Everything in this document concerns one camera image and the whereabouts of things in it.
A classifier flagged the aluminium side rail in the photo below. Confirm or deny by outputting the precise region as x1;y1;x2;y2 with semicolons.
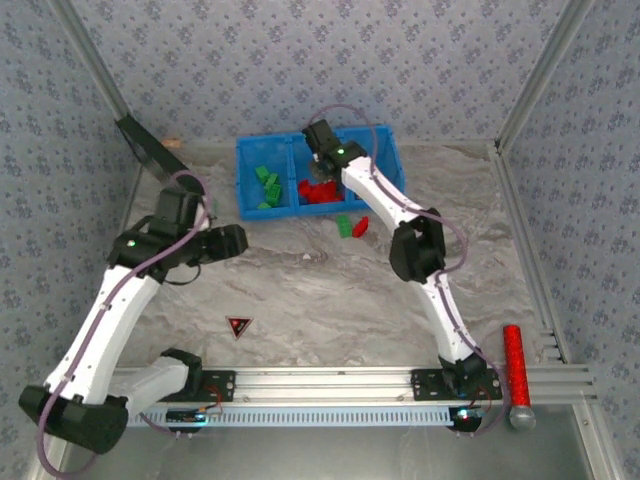
112;167;146;236
487;142;571;366

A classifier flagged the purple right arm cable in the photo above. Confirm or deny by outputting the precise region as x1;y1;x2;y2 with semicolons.
305;103;509;439

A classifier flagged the black flat panel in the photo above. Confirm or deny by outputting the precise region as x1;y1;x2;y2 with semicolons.
115;113;201;196

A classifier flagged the thin black left gripper cable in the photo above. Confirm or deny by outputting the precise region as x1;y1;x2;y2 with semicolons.
164;263;203;287

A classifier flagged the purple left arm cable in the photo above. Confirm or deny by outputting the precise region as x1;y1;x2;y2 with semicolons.
37;169;221;476

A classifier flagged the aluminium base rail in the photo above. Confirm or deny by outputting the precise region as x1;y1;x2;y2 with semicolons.
114;365;599;405

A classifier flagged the black red triangle marker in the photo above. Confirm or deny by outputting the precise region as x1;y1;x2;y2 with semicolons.
224;315;255;342

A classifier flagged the grey metal sheet panel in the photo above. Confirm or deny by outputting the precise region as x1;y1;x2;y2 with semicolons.
29;404;621;480

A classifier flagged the grey slotted cable duct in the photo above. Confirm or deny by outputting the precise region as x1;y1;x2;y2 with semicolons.
127;405;454;429

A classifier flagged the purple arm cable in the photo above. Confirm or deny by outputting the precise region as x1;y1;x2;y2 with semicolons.
37;169;221;476
305;103;509;439

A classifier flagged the red glitter toy microphone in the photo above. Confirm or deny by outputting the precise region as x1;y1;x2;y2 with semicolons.
502;324;537;432

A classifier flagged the blue three-compartment plastic bin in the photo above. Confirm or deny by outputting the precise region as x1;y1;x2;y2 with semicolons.
235;124;406;221

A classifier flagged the aluminium frame post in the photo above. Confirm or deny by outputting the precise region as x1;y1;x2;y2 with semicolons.
494;0;599;151
49;0;132;121

